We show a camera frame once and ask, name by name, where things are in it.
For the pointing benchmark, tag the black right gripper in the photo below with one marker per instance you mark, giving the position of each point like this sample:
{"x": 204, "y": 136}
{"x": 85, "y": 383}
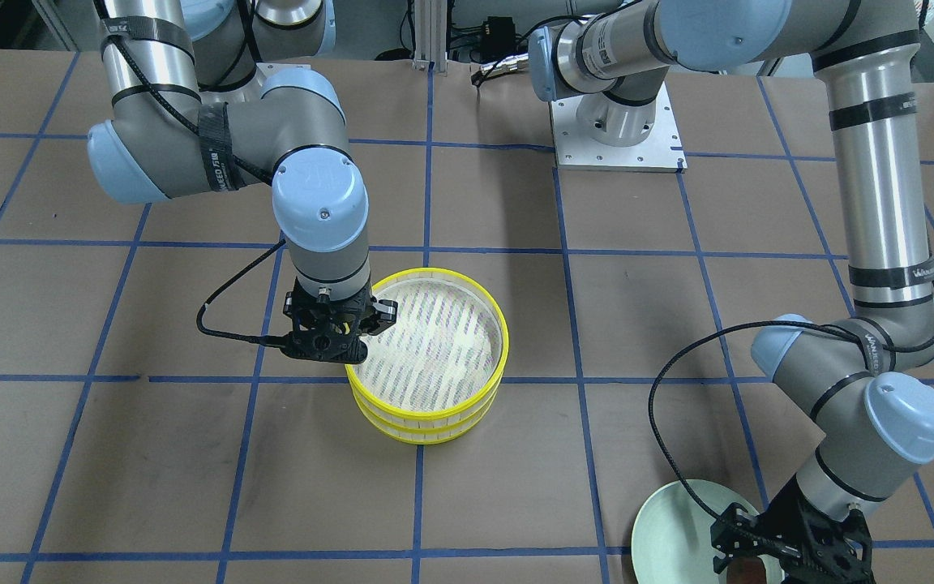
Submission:
{"x": 381, "y": 315}

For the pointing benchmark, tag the yellow steamer layer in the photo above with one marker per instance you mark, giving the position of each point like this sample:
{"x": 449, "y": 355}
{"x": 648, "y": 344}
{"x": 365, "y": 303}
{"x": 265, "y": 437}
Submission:
{"x": 431, "y": 429}
{"x": 449, "y": 344}

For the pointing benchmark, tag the brown steamed bun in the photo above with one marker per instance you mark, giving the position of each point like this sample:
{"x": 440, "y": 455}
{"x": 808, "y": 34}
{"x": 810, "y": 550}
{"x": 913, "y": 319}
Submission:
{"x": 746, "y": 570}

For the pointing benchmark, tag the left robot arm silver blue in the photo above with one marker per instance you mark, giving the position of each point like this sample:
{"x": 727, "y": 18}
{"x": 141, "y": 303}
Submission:
{"x": 851, "y": 377}

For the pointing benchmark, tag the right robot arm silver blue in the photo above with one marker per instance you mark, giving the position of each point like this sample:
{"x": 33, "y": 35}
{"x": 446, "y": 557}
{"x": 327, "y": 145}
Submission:
{"x": 194, "y": 112}

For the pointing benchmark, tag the light green plate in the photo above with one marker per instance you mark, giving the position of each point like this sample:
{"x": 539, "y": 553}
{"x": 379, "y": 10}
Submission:
{"x": 671, "y": 541}

